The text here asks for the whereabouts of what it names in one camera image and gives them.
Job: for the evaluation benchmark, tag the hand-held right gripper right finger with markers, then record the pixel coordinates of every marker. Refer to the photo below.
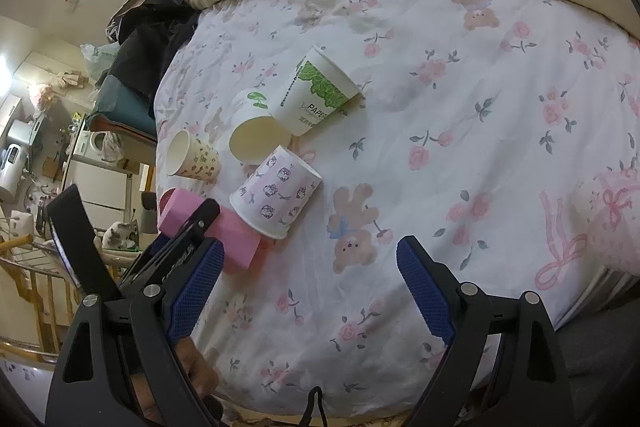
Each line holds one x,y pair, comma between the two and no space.
425,292

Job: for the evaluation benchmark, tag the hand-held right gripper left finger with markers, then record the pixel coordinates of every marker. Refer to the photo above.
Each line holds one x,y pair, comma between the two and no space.
196,287

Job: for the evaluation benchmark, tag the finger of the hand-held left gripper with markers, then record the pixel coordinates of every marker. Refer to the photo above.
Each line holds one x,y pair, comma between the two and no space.
80,242
192,224

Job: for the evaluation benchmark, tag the purple print paper cup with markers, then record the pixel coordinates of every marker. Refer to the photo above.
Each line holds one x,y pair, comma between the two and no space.
275,192

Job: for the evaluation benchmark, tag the small bear print paper cup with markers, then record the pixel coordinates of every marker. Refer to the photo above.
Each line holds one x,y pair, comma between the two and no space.
192,157

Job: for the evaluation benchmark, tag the green sprout paper cup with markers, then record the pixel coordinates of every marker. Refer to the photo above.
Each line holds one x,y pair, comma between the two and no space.
252,134

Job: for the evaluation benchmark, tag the large green leaf paper cup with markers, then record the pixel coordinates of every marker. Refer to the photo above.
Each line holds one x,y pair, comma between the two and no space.
315,94

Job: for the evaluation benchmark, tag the person's left hand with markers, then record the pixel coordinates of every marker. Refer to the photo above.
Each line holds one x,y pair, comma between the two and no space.
197,372

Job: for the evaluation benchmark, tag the pink rectangular block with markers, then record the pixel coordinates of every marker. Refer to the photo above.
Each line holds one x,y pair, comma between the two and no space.
235,239

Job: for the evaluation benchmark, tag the white cabinet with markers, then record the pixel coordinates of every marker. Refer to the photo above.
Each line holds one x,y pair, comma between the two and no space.
100,187

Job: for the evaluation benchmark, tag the wooden rack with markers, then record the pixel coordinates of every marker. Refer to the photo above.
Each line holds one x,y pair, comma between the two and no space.
30,277

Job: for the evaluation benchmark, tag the white kitchen appliance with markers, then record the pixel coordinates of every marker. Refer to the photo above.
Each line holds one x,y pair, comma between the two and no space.
12,164

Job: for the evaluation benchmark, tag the teal cushion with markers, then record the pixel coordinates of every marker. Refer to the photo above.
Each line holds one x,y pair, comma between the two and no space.
125,107

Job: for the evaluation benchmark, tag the floral bear print bed sheet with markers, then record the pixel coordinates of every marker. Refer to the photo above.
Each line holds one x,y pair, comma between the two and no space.
450,132

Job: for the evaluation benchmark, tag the clear plastic bag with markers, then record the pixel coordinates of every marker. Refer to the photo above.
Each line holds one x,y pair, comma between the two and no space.
97,57

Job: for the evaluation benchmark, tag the dark clothes pile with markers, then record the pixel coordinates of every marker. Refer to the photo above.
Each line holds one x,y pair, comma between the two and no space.
150,37

